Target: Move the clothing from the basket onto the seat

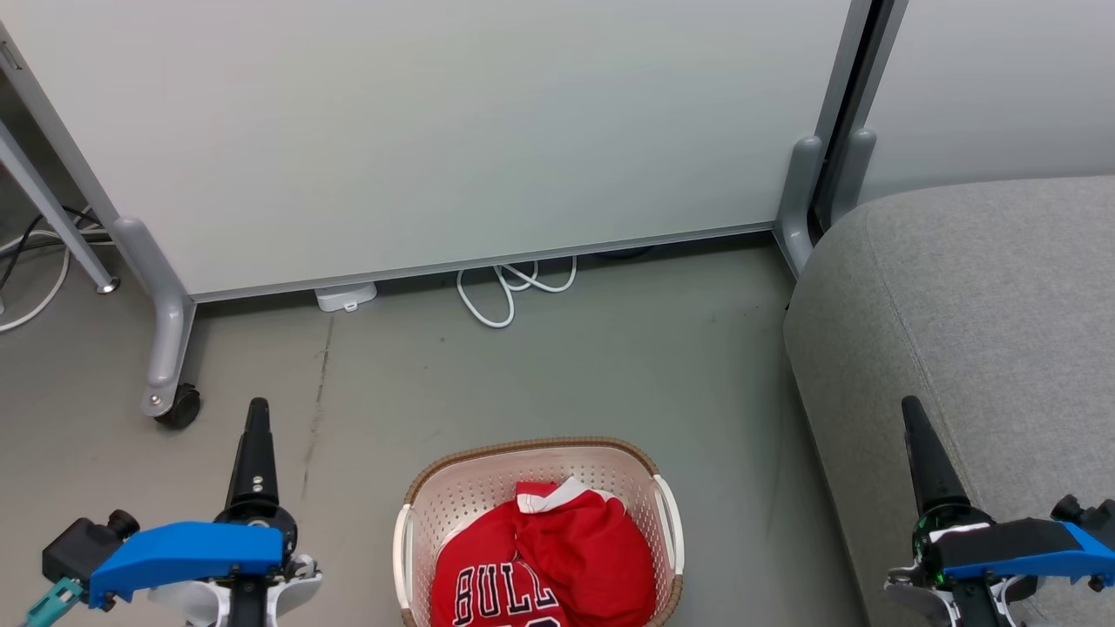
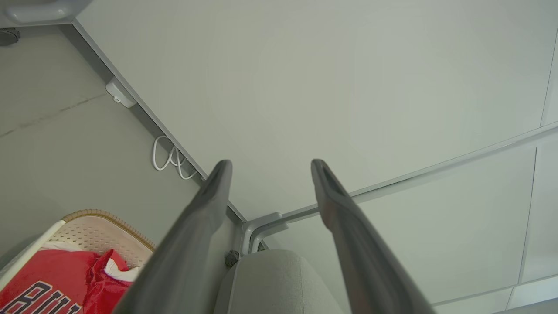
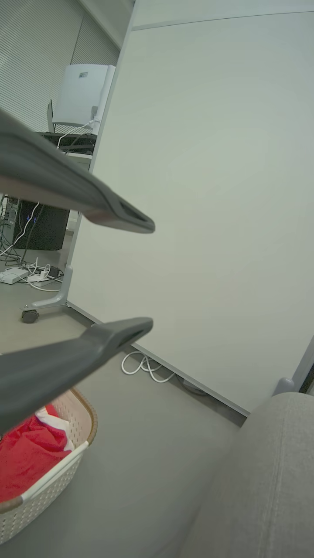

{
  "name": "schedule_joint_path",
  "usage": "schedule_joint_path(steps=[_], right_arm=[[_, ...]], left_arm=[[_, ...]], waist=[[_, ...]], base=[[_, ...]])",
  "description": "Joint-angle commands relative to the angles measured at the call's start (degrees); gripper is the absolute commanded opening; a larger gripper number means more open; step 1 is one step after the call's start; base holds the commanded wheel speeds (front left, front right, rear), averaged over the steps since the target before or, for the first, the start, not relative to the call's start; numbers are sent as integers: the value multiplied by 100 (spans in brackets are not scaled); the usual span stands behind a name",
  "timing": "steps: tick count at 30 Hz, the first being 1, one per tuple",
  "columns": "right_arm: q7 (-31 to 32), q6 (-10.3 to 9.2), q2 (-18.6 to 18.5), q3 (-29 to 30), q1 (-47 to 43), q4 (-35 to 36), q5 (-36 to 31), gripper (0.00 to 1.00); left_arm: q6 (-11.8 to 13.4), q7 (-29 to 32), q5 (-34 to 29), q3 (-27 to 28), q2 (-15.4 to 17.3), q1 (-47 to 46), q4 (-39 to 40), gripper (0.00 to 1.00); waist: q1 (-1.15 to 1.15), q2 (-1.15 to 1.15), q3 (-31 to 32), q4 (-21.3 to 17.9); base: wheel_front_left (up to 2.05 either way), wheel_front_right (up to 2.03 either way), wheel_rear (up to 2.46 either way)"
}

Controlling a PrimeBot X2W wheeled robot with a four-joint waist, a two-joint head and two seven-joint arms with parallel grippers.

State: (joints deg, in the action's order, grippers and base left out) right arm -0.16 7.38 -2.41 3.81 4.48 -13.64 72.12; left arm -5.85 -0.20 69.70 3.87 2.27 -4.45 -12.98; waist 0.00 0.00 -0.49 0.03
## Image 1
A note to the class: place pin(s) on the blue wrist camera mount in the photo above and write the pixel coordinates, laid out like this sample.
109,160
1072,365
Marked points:
183,553
1080,549

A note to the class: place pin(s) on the red Bulls jersey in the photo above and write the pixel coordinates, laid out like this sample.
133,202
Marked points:
592,557

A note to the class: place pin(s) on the grey partition foot with caster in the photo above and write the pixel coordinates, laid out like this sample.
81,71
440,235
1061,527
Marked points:
170,331

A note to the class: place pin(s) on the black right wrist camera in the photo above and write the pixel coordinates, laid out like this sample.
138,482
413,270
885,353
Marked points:
1067,509

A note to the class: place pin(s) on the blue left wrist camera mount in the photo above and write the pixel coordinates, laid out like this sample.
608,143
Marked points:
183,553

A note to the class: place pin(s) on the grey metal desk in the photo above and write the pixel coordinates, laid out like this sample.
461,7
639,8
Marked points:
52,209

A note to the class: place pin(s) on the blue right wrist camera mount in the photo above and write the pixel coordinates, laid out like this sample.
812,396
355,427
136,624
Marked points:
1080,549

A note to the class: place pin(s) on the large white partition panel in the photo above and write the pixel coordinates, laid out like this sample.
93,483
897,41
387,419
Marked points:
435,131

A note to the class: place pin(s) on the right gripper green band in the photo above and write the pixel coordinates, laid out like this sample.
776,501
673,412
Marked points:
925,544

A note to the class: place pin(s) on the white power adapter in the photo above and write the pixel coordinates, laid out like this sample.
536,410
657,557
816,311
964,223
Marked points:
344,296

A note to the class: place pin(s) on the grey fabric sofa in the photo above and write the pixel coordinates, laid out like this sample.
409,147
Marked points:
958,305

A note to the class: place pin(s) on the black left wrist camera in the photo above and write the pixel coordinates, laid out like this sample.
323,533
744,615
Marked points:
78,544

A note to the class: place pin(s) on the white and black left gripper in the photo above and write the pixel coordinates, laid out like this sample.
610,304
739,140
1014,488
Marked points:
298,592

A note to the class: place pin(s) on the narrow white partition panel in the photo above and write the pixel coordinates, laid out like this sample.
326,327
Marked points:
1002,87

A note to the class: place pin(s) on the black caster wheel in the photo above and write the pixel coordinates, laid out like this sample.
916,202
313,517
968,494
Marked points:
181,407

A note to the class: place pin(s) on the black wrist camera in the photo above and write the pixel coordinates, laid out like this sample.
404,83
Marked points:
1067,509
78,544

